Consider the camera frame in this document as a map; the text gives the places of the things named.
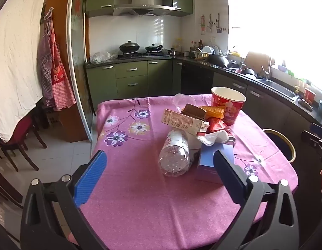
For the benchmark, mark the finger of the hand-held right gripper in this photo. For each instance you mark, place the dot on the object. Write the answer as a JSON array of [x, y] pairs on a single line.
[[319, 127], [310, 136]]

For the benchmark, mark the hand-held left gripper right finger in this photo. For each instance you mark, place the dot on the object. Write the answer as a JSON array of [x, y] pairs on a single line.
[[226, 178]]

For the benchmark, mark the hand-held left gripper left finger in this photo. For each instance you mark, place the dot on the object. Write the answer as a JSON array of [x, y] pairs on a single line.
[[90, 178]]

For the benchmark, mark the clear plastic bottle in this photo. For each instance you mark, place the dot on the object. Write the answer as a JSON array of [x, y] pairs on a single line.
[[174, 156]]

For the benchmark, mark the red and white carton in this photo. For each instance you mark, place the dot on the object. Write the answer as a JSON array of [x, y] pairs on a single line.
[[177, 121]]

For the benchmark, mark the brown wafer packet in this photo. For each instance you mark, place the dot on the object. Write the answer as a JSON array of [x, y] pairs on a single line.
[[193, 110]]

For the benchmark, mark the blue tissue box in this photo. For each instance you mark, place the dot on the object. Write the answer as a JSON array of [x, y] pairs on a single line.
[[206, 166]]

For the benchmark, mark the gold rimmed chair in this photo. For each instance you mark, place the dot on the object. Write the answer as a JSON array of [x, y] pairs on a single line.
[[279, 140]]

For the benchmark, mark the red paper cup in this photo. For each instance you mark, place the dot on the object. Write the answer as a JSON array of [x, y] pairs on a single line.
[[309, 95]]

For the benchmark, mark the crumpled white tissue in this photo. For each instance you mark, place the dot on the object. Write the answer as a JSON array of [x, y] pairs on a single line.
[[213, 137]]

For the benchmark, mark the yellow soap dispenser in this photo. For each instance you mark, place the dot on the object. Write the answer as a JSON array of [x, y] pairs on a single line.
[[297, 89]]

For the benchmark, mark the grey base cabinets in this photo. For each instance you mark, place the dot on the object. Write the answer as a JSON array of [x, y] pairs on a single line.
[[267, 106]]

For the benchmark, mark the red snack packet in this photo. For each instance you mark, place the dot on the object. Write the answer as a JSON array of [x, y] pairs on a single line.
[[215, 125]]

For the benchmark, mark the steel sink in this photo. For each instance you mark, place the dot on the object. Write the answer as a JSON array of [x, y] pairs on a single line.
[[279, 88]]

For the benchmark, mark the pink floral tablecloth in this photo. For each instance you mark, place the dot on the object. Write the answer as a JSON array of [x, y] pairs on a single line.
[[140, 213]]

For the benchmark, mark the orange snack packet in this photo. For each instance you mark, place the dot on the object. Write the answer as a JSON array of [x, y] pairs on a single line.
[[215, 112]]

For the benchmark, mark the red paper bucket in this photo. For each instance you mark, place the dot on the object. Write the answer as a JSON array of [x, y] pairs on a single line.
[[230, 109]]

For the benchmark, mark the cardboard box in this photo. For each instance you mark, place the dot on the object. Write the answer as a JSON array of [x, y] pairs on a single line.
[[53, 118]]

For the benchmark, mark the steel faucet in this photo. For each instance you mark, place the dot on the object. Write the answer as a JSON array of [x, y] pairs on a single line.
[[267, 69]]

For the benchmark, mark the red cushioned wooden chair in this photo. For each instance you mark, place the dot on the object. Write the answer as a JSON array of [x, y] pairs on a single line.
[[20, 132]]

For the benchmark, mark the clear plastic cup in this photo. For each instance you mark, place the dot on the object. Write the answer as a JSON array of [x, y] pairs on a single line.
[[184, 100]]

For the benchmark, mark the black pot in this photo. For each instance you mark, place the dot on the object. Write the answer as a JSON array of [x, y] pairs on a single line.
[[248, 72]]

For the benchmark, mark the wooden cutting board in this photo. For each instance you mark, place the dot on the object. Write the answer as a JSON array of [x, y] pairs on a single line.
[[256, 60]]

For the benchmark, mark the red checked apron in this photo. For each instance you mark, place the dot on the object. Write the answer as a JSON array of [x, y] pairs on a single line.
[[60, 83]]

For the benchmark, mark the black built-in appliance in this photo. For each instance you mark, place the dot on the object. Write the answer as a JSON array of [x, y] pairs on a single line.
[[196, 80]]

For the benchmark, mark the green base cabinets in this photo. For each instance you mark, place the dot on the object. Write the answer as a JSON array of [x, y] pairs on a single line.
[[132, 80]]

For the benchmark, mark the purple checked apron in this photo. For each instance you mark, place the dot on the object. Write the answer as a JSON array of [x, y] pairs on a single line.
[[45, 67]]

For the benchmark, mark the clear plastic bag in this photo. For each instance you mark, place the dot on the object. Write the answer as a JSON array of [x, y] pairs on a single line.
[[99, 57]]

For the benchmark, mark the sliding glass door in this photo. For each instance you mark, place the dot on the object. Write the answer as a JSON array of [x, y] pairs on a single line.
[[80, 57]]

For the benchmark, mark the dish rack with plates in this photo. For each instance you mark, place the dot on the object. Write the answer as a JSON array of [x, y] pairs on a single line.
[[206, 50]]

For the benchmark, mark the gas stove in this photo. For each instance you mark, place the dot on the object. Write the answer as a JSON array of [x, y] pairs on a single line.
[[142, 55]]

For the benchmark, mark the black lidded wok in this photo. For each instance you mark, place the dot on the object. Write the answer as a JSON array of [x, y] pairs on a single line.
[[129, 47]]

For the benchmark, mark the small steel pot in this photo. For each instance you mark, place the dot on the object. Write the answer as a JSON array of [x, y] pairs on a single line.
[[172, 52]]

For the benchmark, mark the white hanging cloth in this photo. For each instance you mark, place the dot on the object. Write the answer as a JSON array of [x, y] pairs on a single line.
[[17, 57]]

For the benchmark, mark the black lidded frying pan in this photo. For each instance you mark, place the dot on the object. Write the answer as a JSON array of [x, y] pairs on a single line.
[[153, 48]]

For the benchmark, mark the hanging kitchen utensils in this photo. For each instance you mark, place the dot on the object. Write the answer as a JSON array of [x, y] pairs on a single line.
[[211, 24]]

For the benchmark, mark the steel range hood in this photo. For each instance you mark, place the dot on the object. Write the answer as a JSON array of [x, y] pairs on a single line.
[[144, 5]]

